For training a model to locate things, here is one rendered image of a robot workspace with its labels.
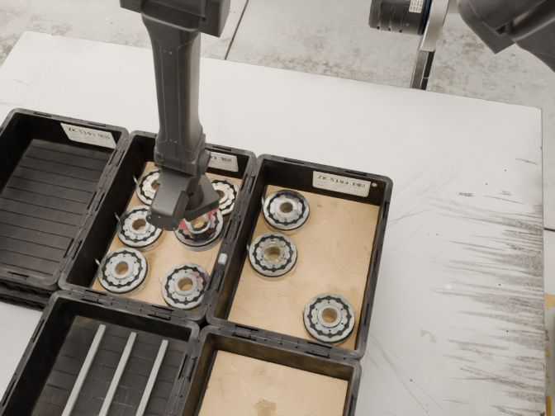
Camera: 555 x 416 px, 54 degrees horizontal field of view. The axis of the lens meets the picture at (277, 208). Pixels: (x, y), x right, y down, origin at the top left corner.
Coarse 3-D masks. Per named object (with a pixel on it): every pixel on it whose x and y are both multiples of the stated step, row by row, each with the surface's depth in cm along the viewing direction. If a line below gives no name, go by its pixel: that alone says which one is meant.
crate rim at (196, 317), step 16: (128, 144) 123; (208, 144) 122; (112, 176) 119; (240, 192) 116; (96, 208) 115; (80, 240) 111; (224, 240) 110; (64, 272) 107; (64, 288) 106; (80, 288) 106; (128, 304) 104; (144, 304) 104; (208, 304) 103; (192, 320) 102
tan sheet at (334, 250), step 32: (320, 224) 123; (352, 224) 123; (320, 256) 119; (352, 256) 119; (256, 288) 115; (288, 288) 115; (320, 288) 115; (352, 288) 115; (256, 320) 112; (288, 320) 112
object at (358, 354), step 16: (256, 160) 120; (272, 160) 120; (288, 160) 120; (256, 176) 118; (352, 176) 118; (368, 176) 117; (384, 176) 117; (240, 208) 114; (384, 208) 115; (240, 224) 112; (384, 224) 111; (224, 272) 108; (368, 288) 104; (368, 304) 103; (208, 320) 102; (224, 320) 102; (368, 320) 101; (272, 336) 100; (288, 336) 100; (336, 352) 98; (352, 352) 98
